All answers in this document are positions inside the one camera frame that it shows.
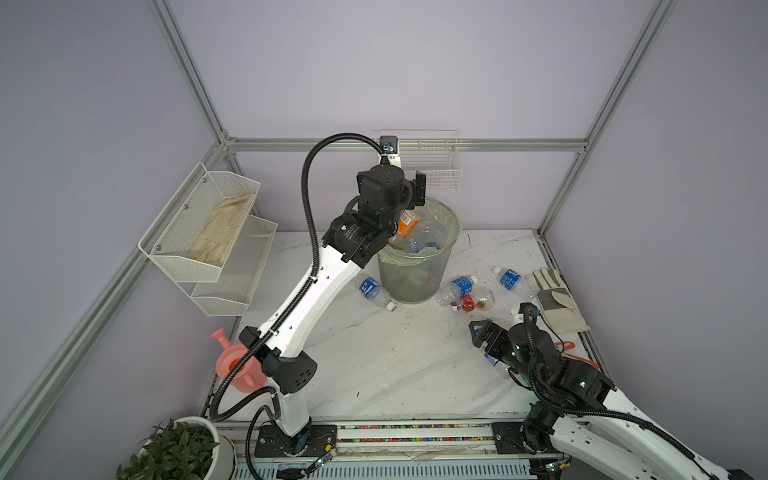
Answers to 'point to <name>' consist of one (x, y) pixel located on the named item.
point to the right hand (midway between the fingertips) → (476, 331)
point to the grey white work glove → (561, 313)
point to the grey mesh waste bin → (414, 269)
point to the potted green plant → (183, 448)
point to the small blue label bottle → (491, 359)
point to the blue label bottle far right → (514, 282)
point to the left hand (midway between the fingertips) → (396, 174)
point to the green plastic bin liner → (431, 238)
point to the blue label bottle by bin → (373, 291)
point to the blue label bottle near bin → (456, 289)
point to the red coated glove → (570, 350)
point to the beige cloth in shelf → (213, 240)
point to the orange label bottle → (407, 223)
